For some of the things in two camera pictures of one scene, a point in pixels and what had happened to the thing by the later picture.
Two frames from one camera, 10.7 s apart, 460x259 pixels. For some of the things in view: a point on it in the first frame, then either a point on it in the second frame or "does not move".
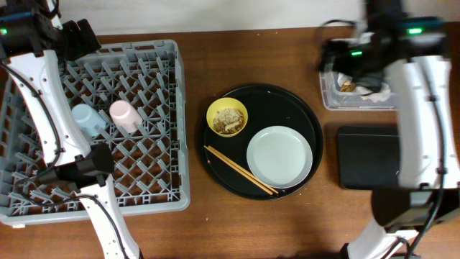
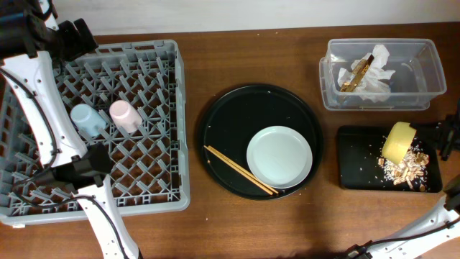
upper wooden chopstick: [245, 170] does not move
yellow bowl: [226, 116] → [397, 142]
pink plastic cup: [126, 116] does not move
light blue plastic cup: [88, 119] does not move
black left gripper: [80, 39] does not move
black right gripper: [334, 60] → [444, 134]
